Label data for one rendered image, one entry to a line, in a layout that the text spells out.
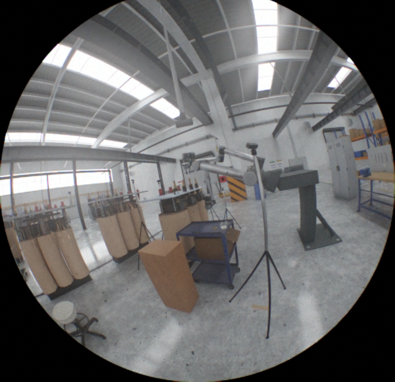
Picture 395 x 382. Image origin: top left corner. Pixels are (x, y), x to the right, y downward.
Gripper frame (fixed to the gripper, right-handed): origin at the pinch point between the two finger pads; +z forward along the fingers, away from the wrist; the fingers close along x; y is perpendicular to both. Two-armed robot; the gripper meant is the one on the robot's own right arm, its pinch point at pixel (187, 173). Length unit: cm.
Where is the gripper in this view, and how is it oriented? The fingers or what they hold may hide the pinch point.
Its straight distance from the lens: 240.7
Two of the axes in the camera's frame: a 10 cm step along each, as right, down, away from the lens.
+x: -7.0, 1.4, 7.0
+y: 6.8, -1.5, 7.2
